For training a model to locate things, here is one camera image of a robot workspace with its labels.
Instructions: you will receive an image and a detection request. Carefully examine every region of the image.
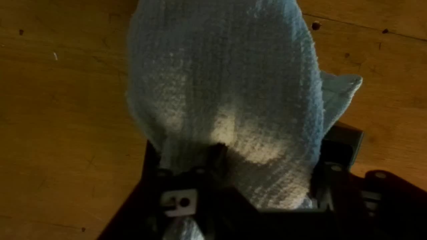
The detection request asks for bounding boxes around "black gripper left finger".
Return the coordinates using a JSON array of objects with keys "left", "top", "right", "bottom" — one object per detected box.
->
[{"left": 98, "top": 141, "right": 230, "bottom": 240}]

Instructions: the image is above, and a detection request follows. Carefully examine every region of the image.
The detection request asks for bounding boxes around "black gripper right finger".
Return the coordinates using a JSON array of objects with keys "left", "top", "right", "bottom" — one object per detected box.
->
[{"left": 310, "top": 123, "right": 427, "bottom": 240}]

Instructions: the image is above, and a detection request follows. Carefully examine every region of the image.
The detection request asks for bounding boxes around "light grey cloth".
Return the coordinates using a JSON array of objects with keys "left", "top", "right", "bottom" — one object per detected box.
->
[{"left": 126, "top": 0, "right": 364, "bottom": 240}]

